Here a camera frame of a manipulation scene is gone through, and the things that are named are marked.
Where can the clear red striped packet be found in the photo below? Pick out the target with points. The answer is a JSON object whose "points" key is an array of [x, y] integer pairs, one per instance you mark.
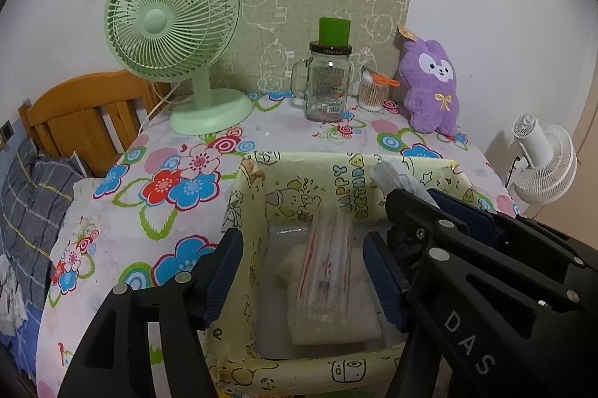
{"points": [[327, 267]]}

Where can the blue bed sheet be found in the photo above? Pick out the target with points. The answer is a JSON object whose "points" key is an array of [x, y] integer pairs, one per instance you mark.
{"points": [[18, 346]]}

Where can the clear plastic bag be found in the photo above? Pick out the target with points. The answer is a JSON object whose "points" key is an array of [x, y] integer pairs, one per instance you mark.
{"points": [[286, 235]]}

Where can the cotton swab container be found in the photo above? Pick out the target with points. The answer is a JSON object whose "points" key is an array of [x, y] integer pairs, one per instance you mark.
{"points": [[371, 94]]}

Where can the yellow printed fabric box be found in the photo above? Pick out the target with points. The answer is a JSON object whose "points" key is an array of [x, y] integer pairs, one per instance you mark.
{"points": [[299, 374]]}

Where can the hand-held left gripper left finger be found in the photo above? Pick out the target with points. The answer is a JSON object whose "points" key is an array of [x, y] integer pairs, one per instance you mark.
{"points": [[224, 281]]}

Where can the grey plaid pillow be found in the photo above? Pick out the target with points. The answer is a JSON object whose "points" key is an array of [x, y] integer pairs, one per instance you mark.
{"points": [[32, 201]]}

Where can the green plastic cap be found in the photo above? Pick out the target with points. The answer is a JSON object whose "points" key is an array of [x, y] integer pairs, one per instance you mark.
{"points": [[335, 31]]}

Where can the wooden bed headboard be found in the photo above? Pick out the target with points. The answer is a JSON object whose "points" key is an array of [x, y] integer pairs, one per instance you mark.
{"points": [[79, 108]]}

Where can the glass jar with black lid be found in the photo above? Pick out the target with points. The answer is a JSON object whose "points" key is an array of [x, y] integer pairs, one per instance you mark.
{"points": [[327, 89]]}

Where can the orange clip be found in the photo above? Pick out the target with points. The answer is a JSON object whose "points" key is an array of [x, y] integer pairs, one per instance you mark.
{"points": [[385, 80]]}

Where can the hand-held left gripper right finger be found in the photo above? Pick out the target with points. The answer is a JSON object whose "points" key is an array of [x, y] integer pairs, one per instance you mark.
{"points": [[381, 281]]}

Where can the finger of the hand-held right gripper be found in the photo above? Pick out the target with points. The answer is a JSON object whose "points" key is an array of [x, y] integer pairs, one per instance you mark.
{"points": [[420, 232], [467, 211]]}

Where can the purple plush toy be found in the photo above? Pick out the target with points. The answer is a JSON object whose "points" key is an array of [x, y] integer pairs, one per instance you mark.
{"points": [[430, 98]]}

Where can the wall outlet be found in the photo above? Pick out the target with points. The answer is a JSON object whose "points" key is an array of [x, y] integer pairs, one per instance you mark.
{"points": [[6, 131]]}

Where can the white crumpled cloth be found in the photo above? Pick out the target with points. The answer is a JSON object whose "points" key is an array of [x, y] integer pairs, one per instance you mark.
{"points": [[11, 304]]}

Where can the green printed board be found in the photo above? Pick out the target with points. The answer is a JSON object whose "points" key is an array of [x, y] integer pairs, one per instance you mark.
{"points": [[289, 5]]}

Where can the white floor fan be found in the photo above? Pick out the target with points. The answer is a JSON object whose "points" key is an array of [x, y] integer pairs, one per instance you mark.
{"points": [[546, 164]]}

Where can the green desk fan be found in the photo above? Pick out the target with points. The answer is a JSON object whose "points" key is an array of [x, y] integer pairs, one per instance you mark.
{"points": [[159, 24]]}

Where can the floral tablecloth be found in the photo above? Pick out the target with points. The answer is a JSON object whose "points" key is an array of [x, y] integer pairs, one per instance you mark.
{"points": [[163, 164]]}

